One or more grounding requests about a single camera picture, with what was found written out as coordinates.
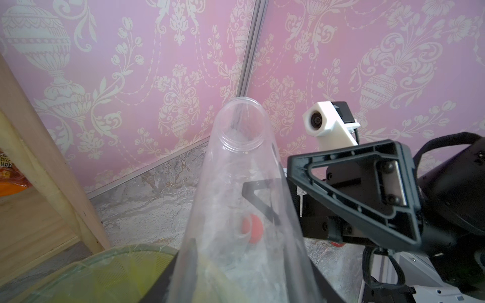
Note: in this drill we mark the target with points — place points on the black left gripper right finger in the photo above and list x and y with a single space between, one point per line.
329 295

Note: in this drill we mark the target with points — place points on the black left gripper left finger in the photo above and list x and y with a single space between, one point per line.
158 293

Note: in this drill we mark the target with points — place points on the wooden two-tier shelf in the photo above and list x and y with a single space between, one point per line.
55 212

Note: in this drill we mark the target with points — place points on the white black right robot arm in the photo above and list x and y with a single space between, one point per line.
450 178

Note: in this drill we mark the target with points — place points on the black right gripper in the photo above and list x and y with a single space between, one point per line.
365 194

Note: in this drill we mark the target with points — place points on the orange snack bag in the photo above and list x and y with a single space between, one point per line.
12 180

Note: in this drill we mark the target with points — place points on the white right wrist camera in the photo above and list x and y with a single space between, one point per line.
332 124

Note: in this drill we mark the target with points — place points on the mesh trash bin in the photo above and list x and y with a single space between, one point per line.
94 276

